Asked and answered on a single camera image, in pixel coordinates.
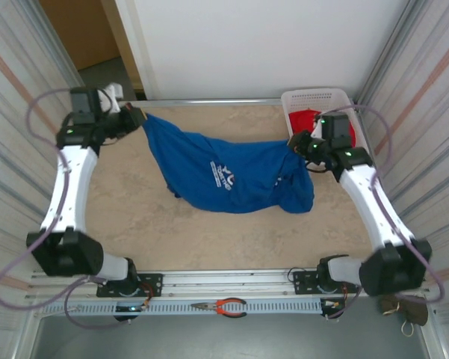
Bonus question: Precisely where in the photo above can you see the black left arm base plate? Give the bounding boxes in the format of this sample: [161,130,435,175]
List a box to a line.
[96,273,164,298]

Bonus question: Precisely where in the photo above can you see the brown wooden door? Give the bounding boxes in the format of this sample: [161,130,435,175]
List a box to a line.
[39,0,121,72]

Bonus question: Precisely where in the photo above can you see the grey slotted cable duct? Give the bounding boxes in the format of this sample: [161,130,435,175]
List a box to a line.
[40,300,324,316]

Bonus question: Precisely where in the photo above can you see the aluminium mounting rail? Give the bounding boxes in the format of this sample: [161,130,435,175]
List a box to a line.
[28,266,427,300]

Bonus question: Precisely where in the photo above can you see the brown pouch with string loop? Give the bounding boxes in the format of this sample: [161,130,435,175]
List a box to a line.
[397,295,430,337]

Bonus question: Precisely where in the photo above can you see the small brown cloth pouch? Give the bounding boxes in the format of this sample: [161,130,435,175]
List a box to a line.
[377,293,399,316]

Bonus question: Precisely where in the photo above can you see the white plastic mesh basket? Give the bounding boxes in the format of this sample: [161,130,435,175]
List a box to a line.
[280,88,369,156]

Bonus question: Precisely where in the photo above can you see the aluminium table edge rail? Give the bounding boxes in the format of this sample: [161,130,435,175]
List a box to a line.
[119,98,285,109]

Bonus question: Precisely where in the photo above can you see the white door frame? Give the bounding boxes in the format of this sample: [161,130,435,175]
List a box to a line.
[100,0,161,101]

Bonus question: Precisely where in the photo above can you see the orange-handled pliers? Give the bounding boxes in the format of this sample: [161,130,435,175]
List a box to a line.
[190,297,247,319]

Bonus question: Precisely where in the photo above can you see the red t-shirt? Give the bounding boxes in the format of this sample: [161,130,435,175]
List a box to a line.
[288,108,356,147]

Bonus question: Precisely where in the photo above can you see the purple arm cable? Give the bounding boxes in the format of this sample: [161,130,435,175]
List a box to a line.
[319,104,446,321]
[0,88,131,330]

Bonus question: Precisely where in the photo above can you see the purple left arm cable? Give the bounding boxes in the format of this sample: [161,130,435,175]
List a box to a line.
[0,88,131,330]

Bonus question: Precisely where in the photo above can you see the blue printed t-shirt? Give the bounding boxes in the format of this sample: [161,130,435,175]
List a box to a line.
[141,113,315,215]

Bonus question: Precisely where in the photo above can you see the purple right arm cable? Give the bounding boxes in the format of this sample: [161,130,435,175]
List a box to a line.
[319,104,446,321]

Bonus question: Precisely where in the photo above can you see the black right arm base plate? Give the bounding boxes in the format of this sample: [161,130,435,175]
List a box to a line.
[293,269,361,296]

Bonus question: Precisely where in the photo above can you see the small circuit board with wires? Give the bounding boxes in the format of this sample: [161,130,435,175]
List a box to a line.
[321,298,347,311]

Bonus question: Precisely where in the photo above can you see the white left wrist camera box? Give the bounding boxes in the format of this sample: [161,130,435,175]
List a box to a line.
[103,82,123,113]

